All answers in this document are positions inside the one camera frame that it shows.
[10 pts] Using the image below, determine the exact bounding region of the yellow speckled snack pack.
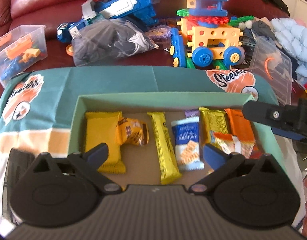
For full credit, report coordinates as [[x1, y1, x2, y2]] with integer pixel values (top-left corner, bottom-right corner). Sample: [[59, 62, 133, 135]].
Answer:
[[198, 107, 230, 144]]

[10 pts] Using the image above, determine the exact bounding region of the clear bag of dark parts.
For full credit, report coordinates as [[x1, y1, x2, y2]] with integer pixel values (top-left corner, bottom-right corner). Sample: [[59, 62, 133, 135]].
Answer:
[[72, 19, 159, 66]]

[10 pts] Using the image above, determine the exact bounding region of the yellow wafer snack pack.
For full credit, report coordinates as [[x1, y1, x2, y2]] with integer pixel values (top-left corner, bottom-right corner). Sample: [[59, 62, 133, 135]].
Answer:
[[85, 112, 126, 174]]

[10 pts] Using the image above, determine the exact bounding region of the small purple candy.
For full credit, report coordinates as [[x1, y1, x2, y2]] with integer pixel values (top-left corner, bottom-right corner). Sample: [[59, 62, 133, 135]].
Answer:
[[185, 109, 200, 118]]

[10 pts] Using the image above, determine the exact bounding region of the blue white toy robot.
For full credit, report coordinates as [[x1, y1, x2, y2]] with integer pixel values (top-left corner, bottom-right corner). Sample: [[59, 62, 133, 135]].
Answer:
[[57, 0, 158, 43]]

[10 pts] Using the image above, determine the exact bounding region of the long yellow candy bar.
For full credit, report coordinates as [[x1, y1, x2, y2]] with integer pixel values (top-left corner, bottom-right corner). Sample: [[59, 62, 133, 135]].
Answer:
[[147, 112, 182, 185]]

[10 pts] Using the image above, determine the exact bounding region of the teal cardboard box tray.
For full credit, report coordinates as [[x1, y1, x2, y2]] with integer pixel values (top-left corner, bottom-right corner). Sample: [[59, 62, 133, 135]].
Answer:
[[68, 93, 290, 190]]

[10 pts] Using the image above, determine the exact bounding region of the blue white cracker pack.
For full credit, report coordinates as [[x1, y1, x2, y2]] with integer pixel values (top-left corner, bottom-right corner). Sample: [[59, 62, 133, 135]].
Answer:
[[171, 116, 204, 172]]

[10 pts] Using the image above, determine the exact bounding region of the dark red leather sofa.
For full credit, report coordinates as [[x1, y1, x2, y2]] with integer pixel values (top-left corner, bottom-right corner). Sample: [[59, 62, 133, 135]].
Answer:
[[0, 0, 289, 71]]

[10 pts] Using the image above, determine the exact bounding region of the light blue fluffy blanket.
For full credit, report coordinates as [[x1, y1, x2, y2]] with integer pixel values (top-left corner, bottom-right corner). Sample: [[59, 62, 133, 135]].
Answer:
[[271, 18, 307, 85]]

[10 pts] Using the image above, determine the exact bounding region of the orange crinkled candy wrapper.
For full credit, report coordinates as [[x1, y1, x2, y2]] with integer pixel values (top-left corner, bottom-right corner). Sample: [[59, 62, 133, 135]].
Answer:
[[115, 117, 149, 146]]

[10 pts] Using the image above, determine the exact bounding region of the clear plastic organizer lid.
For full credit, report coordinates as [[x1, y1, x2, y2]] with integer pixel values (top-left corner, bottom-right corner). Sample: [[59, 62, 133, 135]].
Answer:
[[249, 37, 293, 105]]

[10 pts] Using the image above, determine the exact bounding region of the clear bin of toy blocks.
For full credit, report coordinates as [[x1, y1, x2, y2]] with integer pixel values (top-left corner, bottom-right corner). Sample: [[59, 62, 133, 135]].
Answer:
[[0, 25, 48, 88]]

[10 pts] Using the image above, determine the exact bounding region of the yellow toy construction car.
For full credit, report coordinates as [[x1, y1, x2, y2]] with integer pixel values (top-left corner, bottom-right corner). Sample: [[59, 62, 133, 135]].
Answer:
[[169, 0, 254, 69]]

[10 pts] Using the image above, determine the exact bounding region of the orange snack pack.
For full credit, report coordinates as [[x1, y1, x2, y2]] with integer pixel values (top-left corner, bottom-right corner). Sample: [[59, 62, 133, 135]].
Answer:
[[224, 108, 262, 159]]

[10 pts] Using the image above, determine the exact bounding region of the orange white chips bag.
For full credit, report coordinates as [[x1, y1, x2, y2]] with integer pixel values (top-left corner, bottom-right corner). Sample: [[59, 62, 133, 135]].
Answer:
[[214, 132, 255, 159]]

